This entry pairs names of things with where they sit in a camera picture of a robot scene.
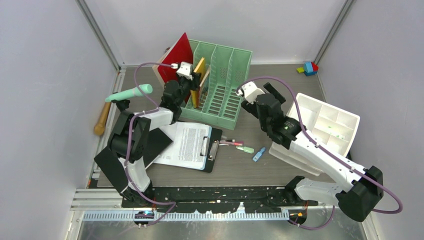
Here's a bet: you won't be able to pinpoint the green file organizer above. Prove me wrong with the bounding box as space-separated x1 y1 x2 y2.
171 39 252 130

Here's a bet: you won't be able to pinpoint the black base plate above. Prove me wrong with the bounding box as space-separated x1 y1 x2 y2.
121 186 318 214

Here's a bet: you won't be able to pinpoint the orange illustrated book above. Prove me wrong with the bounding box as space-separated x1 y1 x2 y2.
198 66 211 107

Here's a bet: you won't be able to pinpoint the green highlighter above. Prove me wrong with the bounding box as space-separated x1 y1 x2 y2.
236 146 255 154

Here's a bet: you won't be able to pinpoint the yellow book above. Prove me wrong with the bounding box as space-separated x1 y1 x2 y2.
190 57 206 108

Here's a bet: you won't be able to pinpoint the pink pen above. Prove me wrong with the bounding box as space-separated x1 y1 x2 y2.
219 140 244 147

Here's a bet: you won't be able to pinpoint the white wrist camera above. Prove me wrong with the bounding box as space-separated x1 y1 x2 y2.
236 81 265 104
176 61 193 81

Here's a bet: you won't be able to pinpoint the red notebook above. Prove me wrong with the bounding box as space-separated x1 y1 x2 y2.
152 32 194 88

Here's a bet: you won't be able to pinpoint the colourful toy blocks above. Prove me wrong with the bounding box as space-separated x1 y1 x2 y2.
296 61 319 76

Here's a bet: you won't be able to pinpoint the black book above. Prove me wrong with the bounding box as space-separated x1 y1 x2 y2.
143 128 173 170

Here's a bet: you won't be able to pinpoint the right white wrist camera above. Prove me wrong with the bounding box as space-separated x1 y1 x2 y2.
236 81 265 104

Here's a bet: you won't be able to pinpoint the black microphone stand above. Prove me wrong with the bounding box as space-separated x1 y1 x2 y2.
111 99 131 112

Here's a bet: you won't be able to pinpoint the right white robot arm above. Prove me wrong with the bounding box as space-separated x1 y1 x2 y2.
236 82 384 222

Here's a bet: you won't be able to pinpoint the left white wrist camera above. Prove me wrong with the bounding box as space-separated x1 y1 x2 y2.
176 61 193 81

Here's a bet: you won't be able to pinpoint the white drawer organizer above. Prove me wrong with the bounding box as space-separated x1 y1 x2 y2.
268 93 360 176

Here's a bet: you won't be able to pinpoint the mint green microphone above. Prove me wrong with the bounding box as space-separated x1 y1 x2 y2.
104 84 153 103

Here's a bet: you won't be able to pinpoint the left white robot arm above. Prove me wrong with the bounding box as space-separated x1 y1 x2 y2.
94 73 201 207

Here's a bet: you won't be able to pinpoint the black clipboard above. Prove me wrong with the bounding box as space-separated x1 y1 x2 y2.
199 127 222 173

